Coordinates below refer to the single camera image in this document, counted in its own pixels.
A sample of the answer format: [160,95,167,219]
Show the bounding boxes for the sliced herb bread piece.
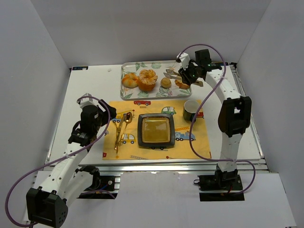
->
[174,79,190,89]

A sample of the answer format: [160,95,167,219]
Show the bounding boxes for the yellow vehicle print placemat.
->
[103,100,211,160]

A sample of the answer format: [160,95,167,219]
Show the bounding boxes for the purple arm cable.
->
[177,44,256,195]
[4,96,117,226]

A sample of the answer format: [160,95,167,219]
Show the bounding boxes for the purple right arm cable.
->
[177,44,256,195]

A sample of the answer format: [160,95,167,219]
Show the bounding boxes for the black square amber plate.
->
[137,113,175,150]

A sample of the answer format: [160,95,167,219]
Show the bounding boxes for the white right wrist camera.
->
[176,52,190,70]

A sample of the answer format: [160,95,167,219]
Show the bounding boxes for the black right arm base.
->
[193,175,245,202]

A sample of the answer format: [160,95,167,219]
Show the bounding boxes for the small round bread bun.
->
[161,77,171,89]

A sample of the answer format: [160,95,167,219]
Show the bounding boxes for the gold spoon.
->
[118,112,133,146]

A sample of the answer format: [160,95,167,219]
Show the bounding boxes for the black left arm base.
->
[75,165,117,200]

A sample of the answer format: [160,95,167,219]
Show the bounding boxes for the orange sugared bundt bread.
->
[137,69,158,92]

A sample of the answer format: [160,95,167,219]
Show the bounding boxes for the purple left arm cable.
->
[4,96,117,226]

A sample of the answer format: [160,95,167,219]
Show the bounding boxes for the gold fork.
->
[114,127,119,154]

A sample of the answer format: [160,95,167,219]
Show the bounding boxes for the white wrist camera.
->
[176,52,190,70]
[77,93,96,109]

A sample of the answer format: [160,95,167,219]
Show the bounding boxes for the orange twisted bread roll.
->
[121,73,138,88]

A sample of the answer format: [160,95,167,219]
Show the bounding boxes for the silver metal tongs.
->
[163,69,203,87]

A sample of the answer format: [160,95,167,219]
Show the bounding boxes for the dark green mug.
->
[182,100,200,122]

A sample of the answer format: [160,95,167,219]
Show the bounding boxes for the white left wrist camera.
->
[77,93,96,109]

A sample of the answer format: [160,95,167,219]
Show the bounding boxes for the floral white serving tray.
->
[120,60,192,100]

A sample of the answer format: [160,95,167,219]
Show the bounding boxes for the blue label left corner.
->
[72,66,88,71]

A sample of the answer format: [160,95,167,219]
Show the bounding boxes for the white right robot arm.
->
[177,49,252,180]

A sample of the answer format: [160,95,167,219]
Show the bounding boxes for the gold knife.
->
[114,114,126,153]

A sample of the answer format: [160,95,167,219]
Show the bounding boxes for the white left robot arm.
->
[26,97,116,228]

